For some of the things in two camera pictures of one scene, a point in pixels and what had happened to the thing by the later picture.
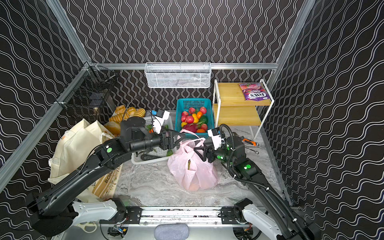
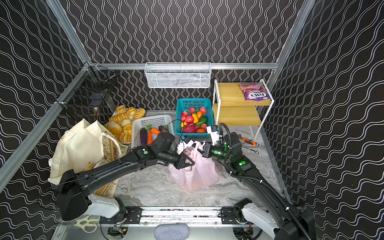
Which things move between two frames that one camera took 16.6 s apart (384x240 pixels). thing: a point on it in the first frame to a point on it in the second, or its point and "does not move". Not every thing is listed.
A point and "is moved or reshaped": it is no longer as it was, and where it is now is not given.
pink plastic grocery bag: [186, 167] is moved or reshaped
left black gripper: [170, 139] to [180, 159]
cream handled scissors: [83, 224] does not move
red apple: [189, 119] does not move
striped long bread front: [140, 112] does not move
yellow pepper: [195, 118] does not move
